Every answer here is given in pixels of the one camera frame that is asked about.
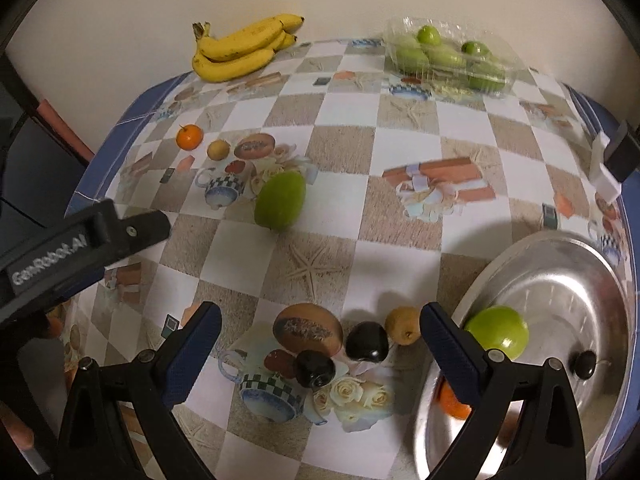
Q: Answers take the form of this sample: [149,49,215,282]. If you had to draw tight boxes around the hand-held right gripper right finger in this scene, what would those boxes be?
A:
[419,301,587,480]

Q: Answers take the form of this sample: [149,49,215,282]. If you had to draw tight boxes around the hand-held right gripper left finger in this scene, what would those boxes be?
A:
[57,301,223,480]

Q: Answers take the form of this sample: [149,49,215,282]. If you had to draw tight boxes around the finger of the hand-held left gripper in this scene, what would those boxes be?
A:
[102,210,171,268]

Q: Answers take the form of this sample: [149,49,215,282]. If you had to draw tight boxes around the large green jujube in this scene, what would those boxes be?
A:
[254,170,307,232]
[464,306,530,360]

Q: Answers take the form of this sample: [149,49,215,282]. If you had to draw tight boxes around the small olive brown fruit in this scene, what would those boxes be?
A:
[385,306,422,346]

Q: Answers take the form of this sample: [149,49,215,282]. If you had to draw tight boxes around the smooth orange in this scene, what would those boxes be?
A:
[439,382,473,420]

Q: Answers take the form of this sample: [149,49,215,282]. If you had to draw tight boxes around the round metal plate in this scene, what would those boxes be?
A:
[412,230,633,480]

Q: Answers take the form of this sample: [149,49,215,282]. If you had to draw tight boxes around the dark plum with stem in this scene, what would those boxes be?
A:
[573,351,598,378]

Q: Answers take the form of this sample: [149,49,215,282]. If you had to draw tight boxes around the dark cabinet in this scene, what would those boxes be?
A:
[0,55,96,256]

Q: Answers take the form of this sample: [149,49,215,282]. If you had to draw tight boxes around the small mandarin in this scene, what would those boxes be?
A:
[176,124,205,151]

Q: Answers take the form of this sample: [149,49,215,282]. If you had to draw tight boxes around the checkered printed tablecloth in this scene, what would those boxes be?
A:
[65,37,640,480]

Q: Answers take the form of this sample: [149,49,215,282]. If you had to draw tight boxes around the yellow banana bunch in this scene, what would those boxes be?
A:
[192,13,306,83]

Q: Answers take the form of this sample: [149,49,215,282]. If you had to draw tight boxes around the black adapter block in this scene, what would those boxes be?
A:
[604,121,640,183]

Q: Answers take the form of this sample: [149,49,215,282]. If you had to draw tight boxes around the clear plastic clamshell box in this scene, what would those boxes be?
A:
[382,16,521,101]

